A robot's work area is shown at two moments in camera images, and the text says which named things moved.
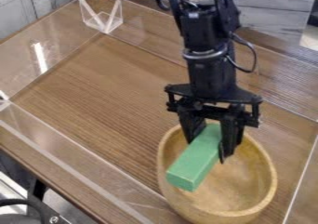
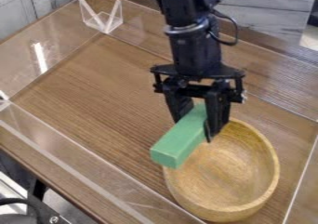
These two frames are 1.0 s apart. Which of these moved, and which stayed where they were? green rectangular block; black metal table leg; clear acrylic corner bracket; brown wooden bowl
Moved: green rectangular block
Stayed: clear acrylic corner bracket; brown wooden bowl; black metal table leg
